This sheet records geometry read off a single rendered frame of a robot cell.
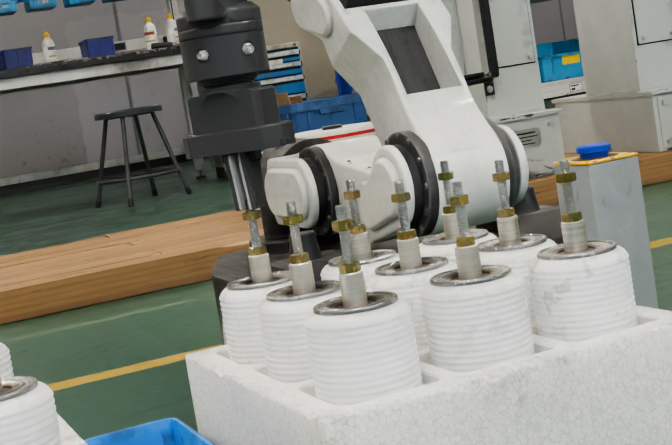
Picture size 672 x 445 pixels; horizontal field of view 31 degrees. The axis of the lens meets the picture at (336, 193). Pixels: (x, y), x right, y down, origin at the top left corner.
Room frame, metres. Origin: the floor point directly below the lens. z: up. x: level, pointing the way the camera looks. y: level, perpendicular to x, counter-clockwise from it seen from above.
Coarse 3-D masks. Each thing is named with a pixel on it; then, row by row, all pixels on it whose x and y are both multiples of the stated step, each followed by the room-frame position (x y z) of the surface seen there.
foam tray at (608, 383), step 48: (624, 336) 1.09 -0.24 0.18; (192, 384) 1.32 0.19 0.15; (240, 384) 1.16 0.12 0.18; (288, 384) 1.12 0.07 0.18; (432, 384) 1.03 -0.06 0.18; (480, 384) 1.03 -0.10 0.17; (528, 384) 1.05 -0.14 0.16; (576, 384) 1.07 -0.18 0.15; (624, 384) 1.09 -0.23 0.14; (240, 432) 1.18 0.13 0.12; (288, 432) 1.05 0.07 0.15; (336, 432) 0.98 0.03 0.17; (384, 432) 0.99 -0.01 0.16; (432, 432) 1.01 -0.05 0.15; (480, 432) 1.03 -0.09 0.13; (528, 432) 1.05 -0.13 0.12; (576, 432) 1.06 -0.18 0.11; (624, 432) 1.08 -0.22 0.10
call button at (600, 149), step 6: (588, 144) 1.41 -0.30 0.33; (594, 144) 1.40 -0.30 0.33; (600, 144) 1.39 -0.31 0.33; (606, 144) 1.40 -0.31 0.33; (576, 150) 1.41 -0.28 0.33; (582, 150) 1.40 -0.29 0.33; (588, 150) 1.39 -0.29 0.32; (594, 150) 1.39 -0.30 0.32; (600, 150) 1.39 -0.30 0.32; (606, 150) 1.39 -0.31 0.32; (582, 156) 1.41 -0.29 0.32; (588, 156) 1.40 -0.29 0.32; (594, 156) 1.40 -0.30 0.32; (600, 156) 1.40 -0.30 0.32
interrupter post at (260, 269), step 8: (248, 256) 1.29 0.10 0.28; (256, 256) 1.28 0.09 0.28; (264, 256) 1.28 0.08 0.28; (256, 264) 1.28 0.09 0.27; (264, 264) 1.28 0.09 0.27; (256, 272) 1.28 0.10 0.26; (264, 272) 1.28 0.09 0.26; (256, 280) 1.28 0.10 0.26; (264, 280) 1.28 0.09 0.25; (272, 280) 1.29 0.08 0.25
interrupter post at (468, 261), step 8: (456, 248) 1.11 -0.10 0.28; (464, 248) 1.11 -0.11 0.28; (472, 248) 1.11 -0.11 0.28; (456, 256) 1.12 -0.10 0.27; (464, 256) 1.11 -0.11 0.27; (472, 256) 1.11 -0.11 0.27; (464, 264) 1.11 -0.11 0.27; (472, 264) 1.11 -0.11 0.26; (480, 264) 1.12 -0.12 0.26; (464, 272) 1.11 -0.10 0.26; (472, 272) 1.11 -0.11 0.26; (480, 272) 1.11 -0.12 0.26
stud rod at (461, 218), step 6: (456, 186) 1.12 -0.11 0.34; (456, 192) 1.11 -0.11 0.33; (462, 192) 1.12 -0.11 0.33; (456, 210) 1.12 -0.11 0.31; (462, 210) 1.12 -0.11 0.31; (462, 216) 1.11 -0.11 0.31; (462, 222) 1.12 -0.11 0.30; (462, 228) 1.12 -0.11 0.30; (462, 234) 1.12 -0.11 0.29; (468, 234) 1.12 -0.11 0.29
